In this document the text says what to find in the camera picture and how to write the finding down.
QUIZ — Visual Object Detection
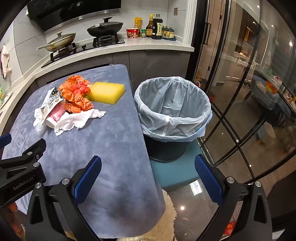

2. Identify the black gas stove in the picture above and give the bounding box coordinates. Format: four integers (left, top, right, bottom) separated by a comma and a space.
41, 38, 126, 68

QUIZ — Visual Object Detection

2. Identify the wok with glass lid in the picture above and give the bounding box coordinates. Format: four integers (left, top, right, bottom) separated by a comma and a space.
37, 32, 77, 52

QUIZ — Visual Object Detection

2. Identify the white tissue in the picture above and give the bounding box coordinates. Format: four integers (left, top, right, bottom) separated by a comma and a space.
33, 107, 106, 137

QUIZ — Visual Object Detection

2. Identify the blue stool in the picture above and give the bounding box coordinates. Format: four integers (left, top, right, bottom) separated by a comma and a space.
149, 139, 204, 190

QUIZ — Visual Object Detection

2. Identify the amber sauce bottle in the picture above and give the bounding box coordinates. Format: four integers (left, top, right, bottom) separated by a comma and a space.
146, 14, 155, 38

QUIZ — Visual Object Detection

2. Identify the grey kitchen cabinet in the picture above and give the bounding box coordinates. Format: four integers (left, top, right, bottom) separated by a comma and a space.
5, 50, 192, 130

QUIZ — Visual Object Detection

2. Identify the black range hood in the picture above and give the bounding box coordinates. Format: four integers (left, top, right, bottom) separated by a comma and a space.
26, 0, 122, 32

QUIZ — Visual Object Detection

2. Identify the dark soy sauce bottle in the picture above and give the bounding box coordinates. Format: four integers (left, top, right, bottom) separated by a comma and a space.
152, 14, 164, 40

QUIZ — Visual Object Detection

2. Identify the hanging towel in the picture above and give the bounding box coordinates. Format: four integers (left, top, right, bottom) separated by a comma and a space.
0, 44, 12, 80

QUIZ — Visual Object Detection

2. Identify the yellow packet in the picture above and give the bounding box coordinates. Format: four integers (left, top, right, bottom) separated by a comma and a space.
134, 17, 142, 36

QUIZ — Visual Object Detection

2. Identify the black trash bin with liner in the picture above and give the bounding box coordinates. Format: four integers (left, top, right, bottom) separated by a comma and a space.
134, 76, 213, 163

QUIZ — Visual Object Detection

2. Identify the condiment jar set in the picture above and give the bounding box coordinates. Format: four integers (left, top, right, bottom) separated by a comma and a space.
161, 25, 176, 40

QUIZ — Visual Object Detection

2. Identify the black pan with lid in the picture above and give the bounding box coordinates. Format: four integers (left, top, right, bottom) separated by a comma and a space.
87, 17, 124, 37

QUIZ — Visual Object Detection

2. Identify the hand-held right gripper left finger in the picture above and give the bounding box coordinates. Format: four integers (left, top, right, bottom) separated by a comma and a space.
25, 156, 102, 241

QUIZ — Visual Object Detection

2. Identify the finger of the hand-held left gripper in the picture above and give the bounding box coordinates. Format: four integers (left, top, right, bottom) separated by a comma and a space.
0, 138, 47, 179
0, 133, 12, 150

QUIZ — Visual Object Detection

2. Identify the pink white packet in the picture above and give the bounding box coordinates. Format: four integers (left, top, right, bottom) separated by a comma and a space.
46, 103, 67, 128

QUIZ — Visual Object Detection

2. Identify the white printed snack packet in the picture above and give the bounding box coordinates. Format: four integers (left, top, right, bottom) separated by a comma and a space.
40, 86, 64, 116

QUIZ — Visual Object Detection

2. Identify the orange plastic bag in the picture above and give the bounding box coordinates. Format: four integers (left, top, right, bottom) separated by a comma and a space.
63, 93, 95, 114
58, 75, 92, 99

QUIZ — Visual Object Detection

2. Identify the yellow sponge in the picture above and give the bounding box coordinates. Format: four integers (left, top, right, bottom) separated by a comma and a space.
88, 82, 126, 105

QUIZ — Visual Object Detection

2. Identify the glass sliding door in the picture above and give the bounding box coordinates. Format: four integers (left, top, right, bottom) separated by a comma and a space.
196, 0, 296, 209

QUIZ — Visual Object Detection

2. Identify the red instant noodle cup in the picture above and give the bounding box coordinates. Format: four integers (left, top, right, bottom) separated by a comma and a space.
126, 27, 140, 39

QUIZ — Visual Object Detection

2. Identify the blue-grey plush mat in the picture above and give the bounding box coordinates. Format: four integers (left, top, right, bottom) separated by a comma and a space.
1, 64, 166, 239

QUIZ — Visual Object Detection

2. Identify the black door handle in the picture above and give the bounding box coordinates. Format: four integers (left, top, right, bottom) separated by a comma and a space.
202, 22, 212, 45

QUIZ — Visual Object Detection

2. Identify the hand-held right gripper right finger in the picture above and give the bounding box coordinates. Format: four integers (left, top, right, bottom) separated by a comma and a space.
195, 155, 273, 241

